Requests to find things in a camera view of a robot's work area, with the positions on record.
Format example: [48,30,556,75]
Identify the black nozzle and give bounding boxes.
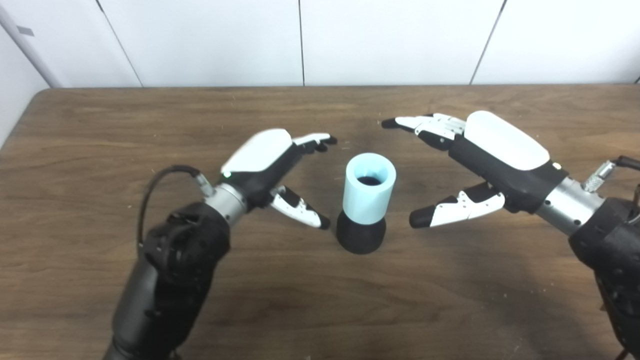
[336,175,387,255]

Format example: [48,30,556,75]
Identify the left white and black hand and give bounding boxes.
[220,128,338,231]

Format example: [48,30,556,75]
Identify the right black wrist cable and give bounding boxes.
[582,155,640,193]

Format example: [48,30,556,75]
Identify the light-blue hose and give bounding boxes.
[342,152,397,226]

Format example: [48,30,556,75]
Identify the right white and black hand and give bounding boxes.
[381,110,570,230]

